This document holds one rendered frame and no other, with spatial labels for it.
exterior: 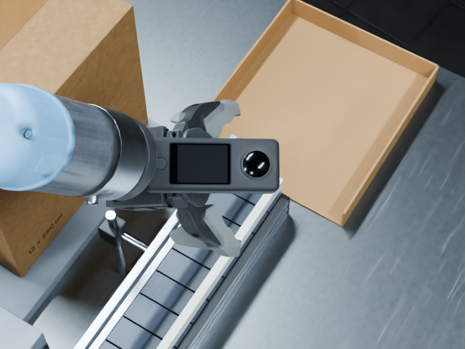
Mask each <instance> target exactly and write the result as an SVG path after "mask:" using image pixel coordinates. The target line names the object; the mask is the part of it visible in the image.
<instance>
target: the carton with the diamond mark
mask: <svg viewBox="0 0 465 349"><path fill-rule="evenodd" d="M0 82H7V83H10V84H29V85H32V86H35V87H39V88H41V89H43V90H46V91H47V92H49V93H53V94H55V95H59V96H63V97H65V98H70V99H73V100H77V101H80V102H85V103H87V104H92V105H97V106H101V107H105V108H108V109H112V110H116V111H120V112H122V113H124V114H126V115H128V116H130V117H132V118H133V119H136V120H138V121H140V122H141V123H142V124H144V125H145V126H147V125H148V117H147V107H146V102H145V91H144V86H143V75H142V69H141V64H140V53H139V48H138V38H137V32H136V22H135V16H134V7H133V5H132V4H130V3H128V2H126V1H124V0H0ZM85 200H86V197H70V196H65V195H56V194H50V193H41V192H34V191H27V190H25V191H13V190H4V189H0V265H1V266H3V267H5V268H6V269H8V270H10V271H11V272H12V273H14V274H16V275H18V276H19V277H23V276H24V275H25V274H26V272H27V271H28V270H29V269H30V268H31V267H32V265H33V264H34V263H35V261H36V260H37V259H38V257H40V255H41V254H42V253H43V252H44V250H45V249H46V248H47V247H48V245H49V244H50V243H51V242H52V241H53V240H54V238H55V237H56V236H57V234H58V233H59V232H60V231H61V230H62V229H63V228H64V226H65V225H66V223H67V222H68V221H69V220H70V219H71V218H72V216H73V215H74V214H75V213H76V211H77V210H78V209H79V207H81V205H82V204H83V203H84V202H85Z"/></svg>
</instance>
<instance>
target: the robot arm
mask: <svg viewBox="0 0 465 349"><path fill-rule="evenodd" d="M240 113H241V111H240V108H239V104H238V103H237V102H235V101H233V100H216V101H211V102H203V103H197V104H193V105H190V106H188V107H186V108H185V109H184V110H183V111H180V112H178V113H176V114H174V115H173V116H172V117H171V119H170V122H172V123H176V124H175V126H174V128H173V130H170V131H169V129H168V128H166V126H157V127H146V126H145V125H144V124H142V123H141V122H140V121H138V120H136V119H133V118H132V117H130V116H128V115H126V114H124V113H122V112H120V111H116V110H112V109H108V108H105V107H101V106H97V105H92V104H87V103H85V102H80V101H77V100H73V99H70V98H65V97H63V96H59V95H55V94H53V93H49V92H47V91H46V90H43V89H41V88H39V87H35V86H32V85H29V84H10V83H7V82H0V189H4V190H13V191H25V190H27V191H34V192H41V193H50V194H56V195H65V196H70V197H86V204H87V206H97V205H98V200H106V207H109V208H119V209H125V210H131V211H155V210H157V209H159V208H173V207H175V208H177V212H176V218H177V220H178V221H179V222H180V227H178V228H176V229H174V230H173V231H171V232H170V237H171V239H172V240H173V241H174V242H175V243H177V244H179V245H181V246H187V247H196V248H202V249H211V250H212V251H214V252H215V253H218V254H219V255H221V256H224V257H238V256H239V252H240V248H241V240H238V239H237V238H236V237H235V236H234V235H233V231H232V229H231V228H229V227H227V226H226V225H225V223H224V221H223V218H222V215H221V211H220V210H219V208H218V206H217V205H216V204H206V202H207V200H208V198H209V195H210V193H227V194H273V193H275V192H276V191H277V190H278V189H279V187H280V145H279V143H278V141H277V140H275V139H273V138H219V137H220V136H221V131H222V129H223V127H224V125H225V124H226V123H231V122H232V120H233V118H234V116H240V115H241V114H240ZM205 204H206V205H205Z"/></svg>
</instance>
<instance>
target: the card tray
mask: <svg viewBox="0 0 465 349"><path fill-rule="evenodd" d="M438 70H439V65H438V64H435V63H433V62H431V61H429V60H427V59H424V58H422V57H420V56H418V55H416V54H414V53H411V52H410V51H407V50H405V49H404V48H401V47H399V46H397V45H395V44H392V43H390V42H388V41H386V40H384V39H382V38H380V37H377V36H376V35H373V34H371V33H369V32H367V31H365V30H363V29H361V28H358V27H356V26H354V25H352V24H350V23H348V22H346V21H343V20H342V19H339V18H337V17H335V16H333V15H330V14H329V13H327V12H324V11H322V10H320V9H318V8H316V7H313V6H311V5H309V4H307V3H305V2H303V1H301V0H288V1H287V2H286V3H285V4H284V6H283V7H282V9H281V10H280V11H279V12H278V14H277V15H276V16H275V18H274V19H273V21H272V22H271V23H270V24H269V25H268V27H267V28H266V30H265V31H264V32H263V33H262V35H261V36H260V37H259V39H258V40H257V41H256V42H255V44H254V45H253V47H252V48H251V49H250V50H249V52H248V53H247V54H246V56H245V57H244V58H243V60H242V61H241V62H240V63H239V65H238V66H237V68H236V69H235V70H234V71H233V73H232V74H231V75H230V77H229V78H228V79H227V80H226V82H225V83H224V85H223V86H222V87H221V88H220V90H219V91H218V92H217V94H216V95H215V96H214V98H213V99H212V100H211V101H216V100H233V101H235V102H237V103H238V104H239V108H240V111H241V113H240V114H241V115H240V116H234V118H233V119H232V122H231V123H226V124H225V125H224V127H223V129H222V131H221V136H220V137H219V138H229V137H230V136H231V134H234V135H235V136H238V137H239V138H273V139H275V140H277V141H278V143H279V145H280V178H282V179H283V180H284V181H283V187H282V189H281V190H280V192H282V193H283V194H285V195H286V196H288V197H290V200H292V201H294V202H296V203H298V204H299V205H301V206H303V207H305V208H308V209H309V210H310V211H313V212H315V213H317V214H319V215H320V216H322V217H324V218H326V219H328V220H330V221H331V222H333V223H335V224H337V225H339V226H341V227H343V226H344V224H345V222H346V221H347V219H348V218H349V216H350V215H351V213H352V211H353V210H354V208H355V207H356V205H357V203H358V202H359V200H360V199H361V197H362V196H363V194H364V192H365V191H366V190H367V188H368V186H369V185H370V183H371V182H372V180H373V178H374V177H375V175H376V173H377V172H378V171H379V169H380V167H381V166H382V164H383V162H384V161H385V160H386V158H387V156H388V154H389V153H390V152H391V150H392V148H393V147H394V145H395V144H396V142H397V141H398V139H399V137H400V136H401V134H402V133H403V131H404V129H405V128H406V126H407V125H408V123H409V122H410V120H411V118H412V117H413V116H414V114H415V112H416V110H417V109H418V108H419V106H420V104H421V103H422V101H423V99H424V98H425V97H426V95H427V93H428V92H429V91H430V88H431V87H432V86H433V84H434V83H435V80H436V77H437V73H438Z"/></svg>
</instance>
